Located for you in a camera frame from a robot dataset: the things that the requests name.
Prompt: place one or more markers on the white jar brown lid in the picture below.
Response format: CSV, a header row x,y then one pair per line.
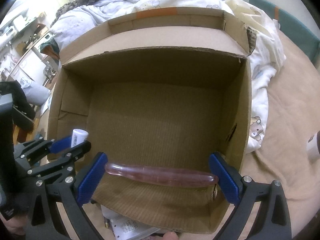
x,y
312,147

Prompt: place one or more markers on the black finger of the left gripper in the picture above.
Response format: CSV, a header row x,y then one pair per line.
x,y
67,158

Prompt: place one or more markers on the teal headboard cushion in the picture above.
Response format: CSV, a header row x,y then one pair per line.
x,y
299,34

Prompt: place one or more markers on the brown cardboard box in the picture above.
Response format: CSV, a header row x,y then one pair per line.
x,y
162,87

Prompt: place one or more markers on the black bag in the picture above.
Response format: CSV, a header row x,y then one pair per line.
x,y
23,114

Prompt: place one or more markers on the white remote control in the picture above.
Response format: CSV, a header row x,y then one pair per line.
x,y
125,228

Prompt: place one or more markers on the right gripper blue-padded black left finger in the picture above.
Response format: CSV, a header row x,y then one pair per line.
x,y
72,191

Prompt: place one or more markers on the white rumpled duvet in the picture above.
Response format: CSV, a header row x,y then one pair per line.
x,y
265,61

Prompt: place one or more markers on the pink translucent comb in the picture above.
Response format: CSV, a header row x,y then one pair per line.
x,y
172,177

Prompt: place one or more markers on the tan bed sheet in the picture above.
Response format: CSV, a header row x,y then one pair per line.
x,y
293,118

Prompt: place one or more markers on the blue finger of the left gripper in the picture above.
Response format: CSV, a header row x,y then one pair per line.
x,y
60,145

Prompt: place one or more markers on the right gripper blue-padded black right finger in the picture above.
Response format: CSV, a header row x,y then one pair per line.
x,y
272,220

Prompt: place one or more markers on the small white tube bottle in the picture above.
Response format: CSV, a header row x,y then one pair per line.
x,y
78,136

